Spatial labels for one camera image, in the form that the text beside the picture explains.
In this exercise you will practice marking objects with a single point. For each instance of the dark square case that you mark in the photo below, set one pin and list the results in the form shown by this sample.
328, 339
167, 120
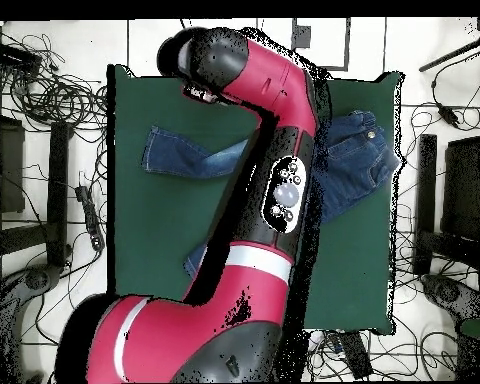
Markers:
8, 168
464, 188

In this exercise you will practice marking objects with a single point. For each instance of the blue denim jeans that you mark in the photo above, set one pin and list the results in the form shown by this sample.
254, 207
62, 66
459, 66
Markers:
356, 168

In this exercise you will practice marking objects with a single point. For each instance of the black power adapter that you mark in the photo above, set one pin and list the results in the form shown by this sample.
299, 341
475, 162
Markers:
448, 115

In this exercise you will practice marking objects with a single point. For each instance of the black flat box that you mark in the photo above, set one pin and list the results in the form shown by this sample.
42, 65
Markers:
12, 54

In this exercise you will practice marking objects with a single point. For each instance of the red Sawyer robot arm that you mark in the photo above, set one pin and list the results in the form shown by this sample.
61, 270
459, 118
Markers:
244, 280

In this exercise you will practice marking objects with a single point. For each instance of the grey square frame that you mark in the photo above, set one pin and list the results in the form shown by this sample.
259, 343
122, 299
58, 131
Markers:
336, 66

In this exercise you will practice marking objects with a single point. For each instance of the black power strip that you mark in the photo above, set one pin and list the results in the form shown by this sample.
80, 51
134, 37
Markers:
356, 356
90, 216

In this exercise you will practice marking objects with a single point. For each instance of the grey wheeled stand leg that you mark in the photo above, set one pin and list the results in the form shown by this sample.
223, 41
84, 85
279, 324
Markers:
448, 292
36, 280

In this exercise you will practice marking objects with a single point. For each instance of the dark green table cloth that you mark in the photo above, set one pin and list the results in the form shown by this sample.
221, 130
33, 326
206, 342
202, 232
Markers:
164, 220

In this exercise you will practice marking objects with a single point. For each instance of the black tripod leg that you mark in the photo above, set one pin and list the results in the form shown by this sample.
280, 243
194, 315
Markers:
444, 60

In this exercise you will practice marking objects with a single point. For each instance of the black stand bar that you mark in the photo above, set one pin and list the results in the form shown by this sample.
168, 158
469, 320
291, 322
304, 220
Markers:
58, 192
427, 180

